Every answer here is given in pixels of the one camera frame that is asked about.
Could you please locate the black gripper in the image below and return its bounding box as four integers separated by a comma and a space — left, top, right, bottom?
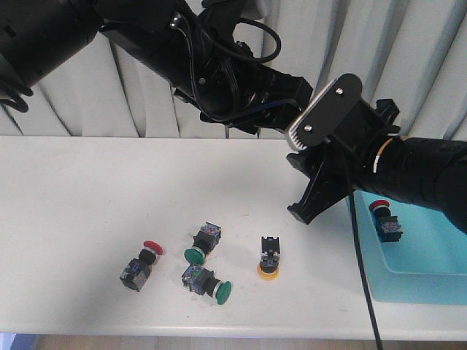
174, 36, 313, 135
287, 99, 401, 225

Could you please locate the red push button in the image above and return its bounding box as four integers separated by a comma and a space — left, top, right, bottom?
120, 240, 164, 292
369, 199, 404, 243

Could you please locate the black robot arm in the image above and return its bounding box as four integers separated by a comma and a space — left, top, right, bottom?
1, 1, 312, 134
287, 100, 466, 231

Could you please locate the light blue plastic box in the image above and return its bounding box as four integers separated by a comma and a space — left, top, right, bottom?
354, 191, 466, 305

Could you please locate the yellow push button upside down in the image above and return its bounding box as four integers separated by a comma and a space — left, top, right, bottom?
257, 236, 280, 281

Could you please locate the green push button upper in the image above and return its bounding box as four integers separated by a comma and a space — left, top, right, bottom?
184, 222, 222, 265

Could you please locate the green push button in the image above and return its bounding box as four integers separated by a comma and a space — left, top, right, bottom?
181, 264, 232, 305
184, 222, 222, 265

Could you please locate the grey pleated curtain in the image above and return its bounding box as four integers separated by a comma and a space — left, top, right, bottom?
1, 1, 466, 141

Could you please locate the green push button lower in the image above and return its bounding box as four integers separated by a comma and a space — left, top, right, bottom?
181, 264, 232, 305

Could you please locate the red push button lying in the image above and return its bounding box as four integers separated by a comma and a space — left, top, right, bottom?
120, 240, 164, 292

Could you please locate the black camera cable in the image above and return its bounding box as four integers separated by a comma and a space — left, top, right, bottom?
328, 138, 383, 350

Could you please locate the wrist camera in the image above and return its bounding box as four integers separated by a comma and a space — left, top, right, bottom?
285, 73, 363, 152

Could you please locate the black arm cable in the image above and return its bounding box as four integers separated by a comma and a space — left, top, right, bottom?
0, 14, 282, 125

